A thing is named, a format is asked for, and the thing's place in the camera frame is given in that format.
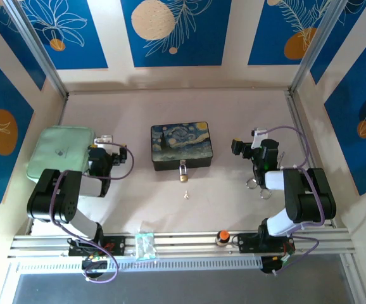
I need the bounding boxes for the starry night painted tin box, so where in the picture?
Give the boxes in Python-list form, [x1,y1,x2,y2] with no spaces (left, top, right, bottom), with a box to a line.
[150,120,215,172]

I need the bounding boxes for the brass padlock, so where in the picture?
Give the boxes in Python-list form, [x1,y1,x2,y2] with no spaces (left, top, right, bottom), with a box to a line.
[178,160,190,184]

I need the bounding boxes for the mint green fabric pouch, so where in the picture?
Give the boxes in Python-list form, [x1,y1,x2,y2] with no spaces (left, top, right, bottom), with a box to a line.
[26,125,97,186]

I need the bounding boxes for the small bottle orange cap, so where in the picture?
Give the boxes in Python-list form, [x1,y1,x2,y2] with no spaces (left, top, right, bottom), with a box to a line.
[215,230,231,247]

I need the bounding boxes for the clear plastic bag white pieces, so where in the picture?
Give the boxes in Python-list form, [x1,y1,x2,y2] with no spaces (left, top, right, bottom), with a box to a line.
[134,232,157,262]

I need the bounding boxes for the grey metal panel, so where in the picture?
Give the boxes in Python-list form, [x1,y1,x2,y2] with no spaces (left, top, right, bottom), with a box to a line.
[11,255,357,304]

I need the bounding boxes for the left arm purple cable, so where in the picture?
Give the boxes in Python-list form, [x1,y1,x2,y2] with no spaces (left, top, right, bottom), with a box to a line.
[49,142,136,283]

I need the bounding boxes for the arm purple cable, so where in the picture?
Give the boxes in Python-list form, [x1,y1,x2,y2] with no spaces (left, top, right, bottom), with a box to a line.
[49,142,136,283]
[267,125,326,277]

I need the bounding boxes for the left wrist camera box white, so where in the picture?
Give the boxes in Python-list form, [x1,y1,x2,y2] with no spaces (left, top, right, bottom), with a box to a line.
[93,135,114,149]

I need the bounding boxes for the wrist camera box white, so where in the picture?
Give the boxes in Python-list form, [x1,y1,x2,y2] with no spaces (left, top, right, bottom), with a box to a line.
[93,135,114,149]
[251,127,269,149]

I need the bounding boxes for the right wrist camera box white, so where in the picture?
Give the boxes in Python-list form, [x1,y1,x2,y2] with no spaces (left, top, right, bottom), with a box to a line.
[251,127,269,149]

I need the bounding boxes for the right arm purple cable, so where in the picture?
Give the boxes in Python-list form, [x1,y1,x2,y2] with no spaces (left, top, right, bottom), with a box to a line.
[267,125,326,277]

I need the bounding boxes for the aluminium side rail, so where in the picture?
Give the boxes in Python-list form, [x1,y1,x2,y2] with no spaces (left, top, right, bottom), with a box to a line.
[286,91,335,227]

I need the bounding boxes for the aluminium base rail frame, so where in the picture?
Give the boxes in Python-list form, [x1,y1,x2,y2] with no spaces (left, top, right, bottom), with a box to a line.
[7,226,357,259]

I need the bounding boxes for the white slotted cable duct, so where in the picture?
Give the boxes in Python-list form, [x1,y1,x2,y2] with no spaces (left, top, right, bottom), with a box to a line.
[15,255,263,273]

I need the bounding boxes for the aluminium corner post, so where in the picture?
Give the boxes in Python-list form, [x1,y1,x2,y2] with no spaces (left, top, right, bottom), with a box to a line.
[4,0,69,99]
[289,0,345,94]

